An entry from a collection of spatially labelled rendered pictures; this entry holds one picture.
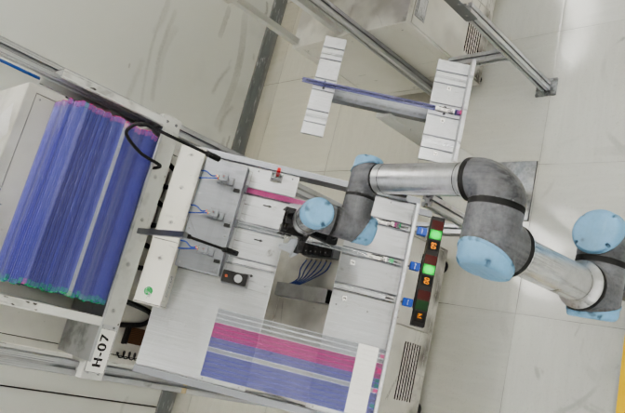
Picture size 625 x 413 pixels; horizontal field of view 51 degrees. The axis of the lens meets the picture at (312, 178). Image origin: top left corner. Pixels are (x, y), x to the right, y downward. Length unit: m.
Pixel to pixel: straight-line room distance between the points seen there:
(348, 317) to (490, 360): 0.81
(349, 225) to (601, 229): 0.59
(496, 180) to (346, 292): 0.78
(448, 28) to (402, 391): 1.46
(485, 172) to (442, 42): 1.45
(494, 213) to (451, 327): 1.44
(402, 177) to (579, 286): 0.46
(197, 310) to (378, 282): 0.55
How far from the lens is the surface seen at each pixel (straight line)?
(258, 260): 2.00
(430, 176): 1.46
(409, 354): 2.59
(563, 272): 1.52
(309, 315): 2.35
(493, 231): 1.32
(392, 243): 2.01
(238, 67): 4.09
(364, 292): 1.98
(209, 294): 2.00
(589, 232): 1.69
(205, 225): 1.97
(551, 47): 2.97
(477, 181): 1.36
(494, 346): 2.62
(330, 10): 2.57
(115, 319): 1.94
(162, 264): 1.96
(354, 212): 1.59
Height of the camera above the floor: 2.28
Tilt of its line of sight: 41 degrees down
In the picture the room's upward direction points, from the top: 63 degrees counter-clockwise
